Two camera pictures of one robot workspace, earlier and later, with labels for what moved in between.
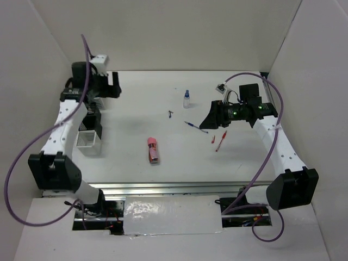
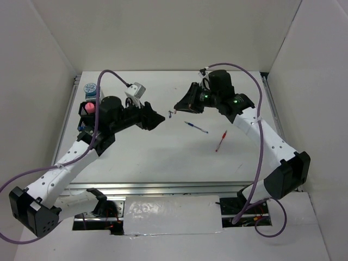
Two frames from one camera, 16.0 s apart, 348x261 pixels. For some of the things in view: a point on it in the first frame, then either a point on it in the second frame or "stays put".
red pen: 223,137 stays put
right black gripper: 214,118 -> 188,102
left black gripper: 111,91 -> 149,119
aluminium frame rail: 176,188 stays put
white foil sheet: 172,215 stays put
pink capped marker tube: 153,154 -> 89,107
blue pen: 195,126 stays put
